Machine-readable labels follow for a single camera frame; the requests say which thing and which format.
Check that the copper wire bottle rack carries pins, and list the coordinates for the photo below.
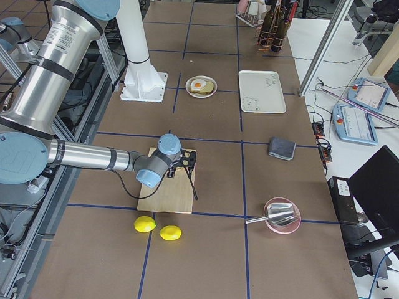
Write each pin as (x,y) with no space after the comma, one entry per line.
(270,41)

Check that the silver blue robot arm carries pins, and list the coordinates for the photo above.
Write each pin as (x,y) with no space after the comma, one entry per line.
(13,33)
(28,143)

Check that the light pink cup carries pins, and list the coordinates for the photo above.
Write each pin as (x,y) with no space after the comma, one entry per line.
(242,6)

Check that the black monitor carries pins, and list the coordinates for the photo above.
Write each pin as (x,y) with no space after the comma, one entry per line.
(375,188)

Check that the green wine bottle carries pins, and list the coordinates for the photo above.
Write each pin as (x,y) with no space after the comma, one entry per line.
(268,25)
(283,25)

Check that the white wire cup rack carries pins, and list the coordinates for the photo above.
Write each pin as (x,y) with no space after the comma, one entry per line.
(254,14)

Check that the black computer box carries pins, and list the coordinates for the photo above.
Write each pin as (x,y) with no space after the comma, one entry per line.
(343,201)

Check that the cream bear serving tray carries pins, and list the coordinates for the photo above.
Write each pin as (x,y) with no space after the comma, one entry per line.
(261,92)

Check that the yellow lemon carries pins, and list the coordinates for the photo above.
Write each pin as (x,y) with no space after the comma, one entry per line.
(144,224)
(170,232)

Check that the blue teach pendant near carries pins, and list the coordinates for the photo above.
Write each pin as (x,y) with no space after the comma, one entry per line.
(354,125)

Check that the yellow lemon right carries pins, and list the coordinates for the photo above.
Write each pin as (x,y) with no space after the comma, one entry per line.
(170,232)

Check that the bread slice on plate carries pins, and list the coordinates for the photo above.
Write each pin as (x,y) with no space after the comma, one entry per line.
(207,90)

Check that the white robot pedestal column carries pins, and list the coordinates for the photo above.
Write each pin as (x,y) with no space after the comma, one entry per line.
(142,82)

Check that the green wine bottle front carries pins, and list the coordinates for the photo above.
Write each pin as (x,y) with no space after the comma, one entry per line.
(283,25)

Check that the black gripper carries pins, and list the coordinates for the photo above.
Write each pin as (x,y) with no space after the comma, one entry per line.
(171,173)

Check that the blue teach pendant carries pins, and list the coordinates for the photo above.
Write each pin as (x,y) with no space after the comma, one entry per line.
(354,125)
(369,94)

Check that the blue teach pendant far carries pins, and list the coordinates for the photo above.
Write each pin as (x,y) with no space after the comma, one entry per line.
(369,94)

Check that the green wine bottle middle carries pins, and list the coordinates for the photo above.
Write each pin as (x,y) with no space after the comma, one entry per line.
(268,25)

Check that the yellow lemon left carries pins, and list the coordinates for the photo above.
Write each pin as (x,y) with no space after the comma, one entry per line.
(144,224)

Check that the folded grey cloth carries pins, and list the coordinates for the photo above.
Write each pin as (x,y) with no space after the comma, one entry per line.
(281,148)

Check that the fried egg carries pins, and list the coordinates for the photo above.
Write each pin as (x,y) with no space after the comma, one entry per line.
(197,85)

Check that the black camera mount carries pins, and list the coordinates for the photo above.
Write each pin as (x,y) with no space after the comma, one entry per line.
(188,158)

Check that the pink bowl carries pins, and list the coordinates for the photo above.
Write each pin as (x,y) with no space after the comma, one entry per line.
(289,229)

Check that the white round plate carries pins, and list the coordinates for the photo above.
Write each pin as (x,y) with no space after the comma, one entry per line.
(187,86)

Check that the aluminium frame post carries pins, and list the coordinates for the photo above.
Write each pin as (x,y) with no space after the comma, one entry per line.
(330,32)

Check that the metal scoop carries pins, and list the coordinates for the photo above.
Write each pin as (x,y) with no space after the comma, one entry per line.
(278,214)

